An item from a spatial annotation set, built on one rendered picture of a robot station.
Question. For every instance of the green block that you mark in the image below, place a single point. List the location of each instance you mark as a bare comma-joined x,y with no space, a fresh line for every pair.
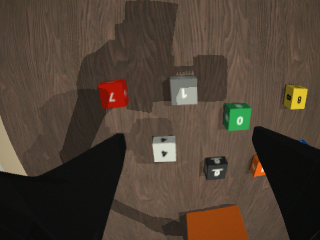
237,116

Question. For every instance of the yellow block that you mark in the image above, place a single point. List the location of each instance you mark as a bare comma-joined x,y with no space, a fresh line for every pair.
295,96

